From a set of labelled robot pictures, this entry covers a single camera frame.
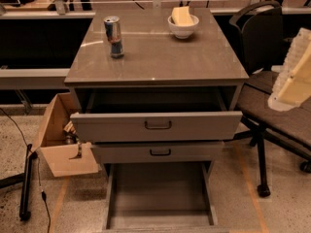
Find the black floor stand bar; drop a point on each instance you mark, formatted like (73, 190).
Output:
(24, 214)

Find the grey drawer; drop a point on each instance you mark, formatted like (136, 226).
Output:
(156, 152)
(155, 117)

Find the grey drawer cabinet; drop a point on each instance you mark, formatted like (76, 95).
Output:
(155, 60)

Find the black office chair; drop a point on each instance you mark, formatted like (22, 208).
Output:
(259, 34)

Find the grey middle drawer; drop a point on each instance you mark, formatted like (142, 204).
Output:
(156, 152)

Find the silver blue drink can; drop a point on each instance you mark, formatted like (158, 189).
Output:
(113, 32)

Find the white ceramic bowl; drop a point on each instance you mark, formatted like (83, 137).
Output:
(183, 32)

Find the yellow sponge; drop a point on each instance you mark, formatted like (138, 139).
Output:
(181, 16)

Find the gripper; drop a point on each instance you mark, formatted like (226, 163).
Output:
(293, 78)

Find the grey top drawer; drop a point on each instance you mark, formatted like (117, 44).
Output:
(155, 117)

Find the open cardboard box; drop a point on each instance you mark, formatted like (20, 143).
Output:
(64, 159)

